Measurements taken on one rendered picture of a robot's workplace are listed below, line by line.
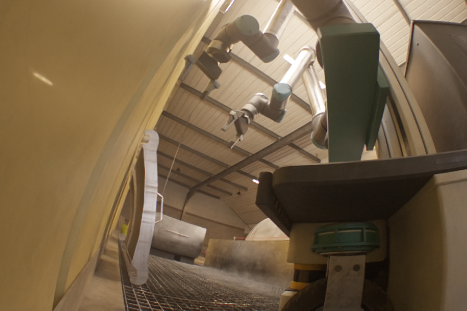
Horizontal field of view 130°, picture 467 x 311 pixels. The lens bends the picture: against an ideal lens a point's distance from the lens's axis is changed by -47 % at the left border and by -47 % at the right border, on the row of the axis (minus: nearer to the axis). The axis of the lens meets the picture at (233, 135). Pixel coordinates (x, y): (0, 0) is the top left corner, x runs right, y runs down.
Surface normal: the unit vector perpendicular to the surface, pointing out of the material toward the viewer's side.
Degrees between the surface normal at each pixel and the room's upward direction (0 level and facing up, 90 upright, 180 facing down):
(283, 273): 90
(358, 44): 180
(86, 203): 90
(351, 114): 180
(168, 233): 92
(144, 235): 90
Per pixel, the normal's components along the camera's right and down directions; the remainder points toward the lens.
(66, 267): 0.76, -0.24
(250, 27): 0.47, 0.03
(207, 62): 0.72, 0.20
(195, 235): 0.59, -0.36
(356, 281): -0.37, -0.57
